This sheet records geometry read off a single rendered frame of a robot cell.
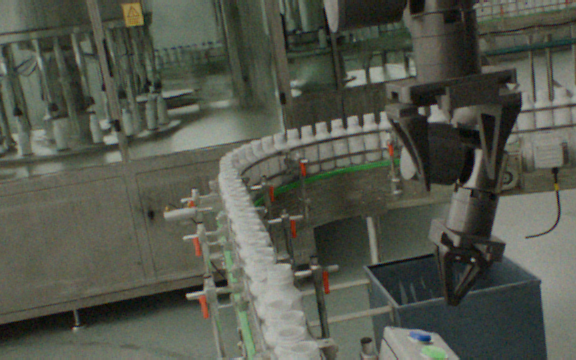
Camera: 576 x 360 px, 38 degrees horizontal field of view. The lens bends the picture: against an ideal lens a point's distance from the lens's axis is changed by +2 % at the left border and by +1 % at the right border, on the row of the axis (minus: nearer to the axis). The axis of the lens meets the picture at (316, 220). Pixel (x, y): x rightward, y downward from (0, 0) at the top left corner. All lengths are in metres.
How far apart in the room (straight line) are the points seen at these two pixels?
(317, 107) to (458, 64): 5.88
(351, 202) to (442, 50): 2.28
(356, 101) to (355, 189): 3.70
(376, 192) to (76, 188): 2.13
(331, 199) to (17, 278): 2.34
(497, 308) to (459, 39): 1.12
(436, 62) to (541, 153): 2.11
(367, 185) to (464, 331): 1.30
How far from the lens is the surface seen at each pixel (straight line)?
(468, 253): 1.05
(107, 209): 4.69
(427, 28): 0.74
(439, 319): 1.77
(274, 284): 1.24
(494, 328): 1.81
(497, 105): 0.76
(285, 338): 1.09
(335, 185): 2.96
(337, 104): 6.63
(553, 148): 2.84
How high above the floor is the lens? 1.57
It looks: 14 degrees down
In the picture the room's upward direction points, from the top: 9 degrees counter-clockwise
